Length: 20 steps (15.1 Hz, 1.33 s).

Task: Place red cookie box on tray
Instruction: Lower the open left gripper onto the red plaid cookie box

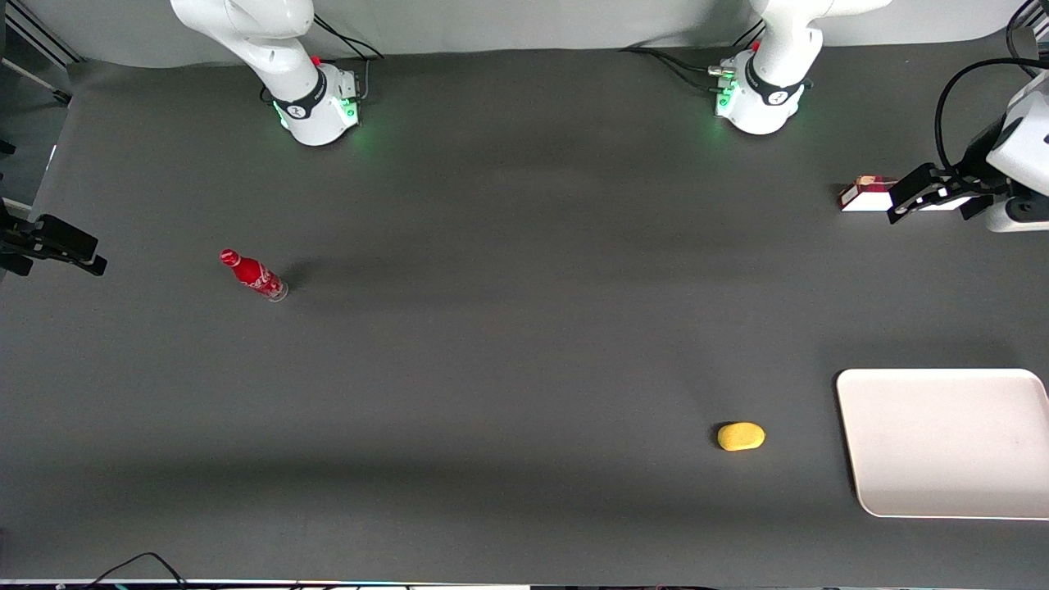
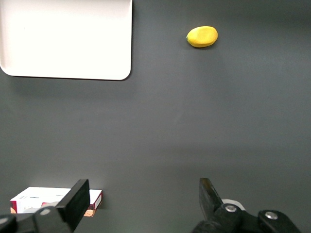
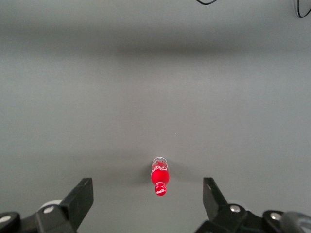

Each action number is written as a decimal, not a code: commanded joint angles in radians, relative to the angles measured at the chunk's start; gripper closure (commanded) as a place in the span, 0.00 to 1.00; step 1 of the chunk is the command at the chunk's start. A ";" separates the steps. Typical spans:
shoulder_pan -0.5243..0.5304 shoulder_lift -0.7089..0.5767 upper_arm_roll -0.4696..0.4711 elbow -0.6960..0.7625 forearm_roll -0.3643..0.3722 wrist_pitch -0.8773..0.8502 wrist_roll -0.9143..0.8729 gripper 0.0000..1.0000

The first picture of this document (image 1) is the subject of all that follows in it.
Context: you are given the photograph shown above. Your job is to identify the red cookie box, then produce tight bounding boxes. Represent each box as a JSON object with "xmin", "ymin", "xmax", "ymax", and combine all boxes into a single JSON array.
[{"xmin": 839, "ymin": 175, "xmax": 984, "ymax": 213}]

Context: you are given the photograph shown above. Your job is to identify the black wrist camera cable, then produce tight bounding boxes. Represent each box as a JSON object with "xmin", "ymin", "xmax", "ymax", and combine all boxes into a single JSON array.
[{"xmin": 934, "ymin": 0, "xmax": 1049, "ymax": 177}]

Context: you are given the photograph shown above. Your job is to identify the white rectangular tray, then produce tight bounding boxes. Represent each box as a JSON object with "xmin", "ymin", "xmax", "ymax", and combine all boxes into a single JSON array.
[{"xmin": 836, "ymin": 368, "xmax": 1049, "ymax": 520}]

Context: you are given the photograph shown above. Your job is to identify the aluminium frame rail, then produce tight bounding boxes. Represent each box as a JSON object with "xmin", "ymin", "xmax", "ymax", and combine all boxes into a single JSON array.
[{"xmin": 0, "ymin": 0, "xmax": 83, "ymax": 107}]

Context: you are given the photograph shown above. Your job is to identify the black table edge cable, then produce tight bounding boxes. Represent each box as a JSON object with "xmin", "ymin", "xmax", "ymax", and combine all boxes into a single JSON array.
[{"xmin": 82, "ymin": 552, "xmax": 189, "ymax": 590}]

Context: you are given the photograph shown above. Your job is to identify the red cola bottle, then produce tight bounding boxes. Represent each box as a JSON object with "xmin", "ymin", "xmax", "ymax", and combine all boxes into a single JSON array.
[{"xmin": 219, "ymin": 249, "xmax": 289, "ymax": 302}]

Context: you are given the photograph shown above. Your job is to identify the yellow sponge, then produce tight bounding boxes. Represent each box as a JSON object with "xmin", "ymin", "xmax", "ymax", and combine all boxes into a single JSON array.
[{"xmin": 717, "ymin": 422, "xmax": 766, "ymax": 452}]

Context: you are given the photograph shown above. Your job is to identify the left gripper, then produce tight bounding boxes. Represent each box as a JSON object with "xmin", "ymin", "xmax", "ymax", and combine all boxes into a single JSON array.
[{"xmin": 888, "ymin": 121, "xmax": 1049, "ymax": 234}]

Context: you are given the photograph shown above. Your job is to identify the black arm base cables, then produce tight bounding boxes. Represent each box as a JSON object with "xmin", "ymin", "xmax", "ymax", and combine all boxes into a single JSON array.
[
  {"xmin": 311, "ymin": 15, "xmax": 384, "ymax": 103},
  {"xmin": 620, "ymin": 20, "xmax": 767, "ymax": 93}
]

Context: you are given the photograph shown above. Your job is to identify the grey backdrop cloth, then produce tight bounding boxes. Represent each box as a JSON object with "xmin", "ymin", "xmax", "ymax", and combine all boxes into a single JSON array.
[{"xmin": 16, "ymin": 0, "xmax": 1049, "ymax": 69}]

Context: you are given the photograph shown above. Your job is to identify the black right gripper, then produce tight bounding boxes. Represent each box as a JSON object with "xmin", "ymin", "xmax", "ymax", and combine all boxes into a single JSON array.
[{"xmin": 0, "ymin": 201, "xmax": 108, "ymax": 276}]

